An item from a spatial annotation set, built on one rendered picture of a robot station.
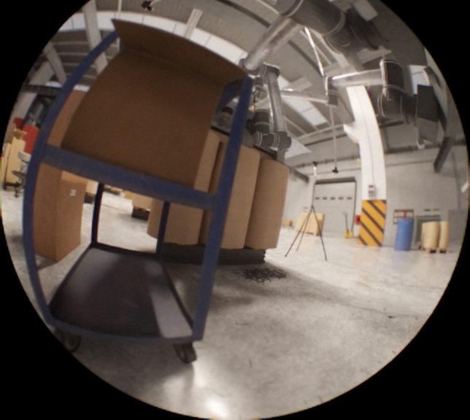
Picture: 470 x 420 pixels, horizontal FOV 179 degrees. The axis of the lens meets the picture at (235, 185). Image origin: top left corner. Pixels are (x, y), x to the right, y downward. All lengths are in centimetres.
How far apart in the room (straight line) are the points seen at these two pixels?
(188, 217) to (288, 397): 110
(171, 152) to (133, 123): 10
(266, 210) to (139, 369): 140
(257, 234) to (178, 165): 121
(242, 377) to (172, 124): 71
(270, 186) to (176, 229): 92
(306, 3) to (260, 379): 127
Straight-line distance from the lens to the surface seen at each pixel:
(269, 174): 147
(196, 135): 32
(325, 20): 80
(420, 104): 126
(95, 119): 34
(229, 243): 124
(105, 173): 28
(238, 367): 61
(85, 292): 63
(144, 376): 56
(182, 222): 107
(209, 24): 1090
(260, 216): 141
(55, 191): 93
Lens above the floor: 52
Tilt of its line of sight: 10 degrees up
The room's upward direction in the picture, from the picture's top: 11 degrees clockwise
